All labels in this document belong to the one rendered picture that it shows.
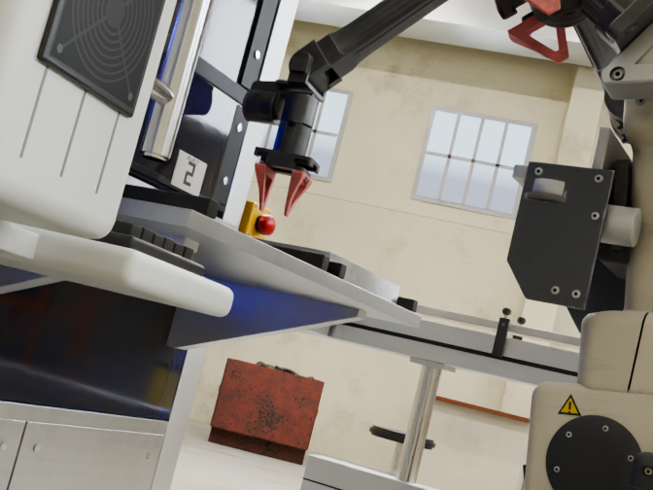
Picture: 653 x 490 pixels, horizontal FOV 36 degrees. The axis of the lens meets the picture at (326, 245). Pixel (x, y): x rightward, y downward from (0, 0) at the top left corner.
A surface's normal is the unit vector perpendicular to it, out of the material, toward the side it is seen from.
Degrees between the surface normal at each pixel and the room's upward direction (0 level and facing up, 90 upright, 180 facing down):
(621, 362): 90
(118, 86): 90
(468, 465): 90
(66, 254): 90
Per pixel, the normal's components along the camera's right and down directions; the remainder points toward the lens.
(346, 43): -0.20, -0.34
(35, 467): 0.87, 0.16
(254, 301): -0.43, -0.22
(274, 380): 0.04, -0.12
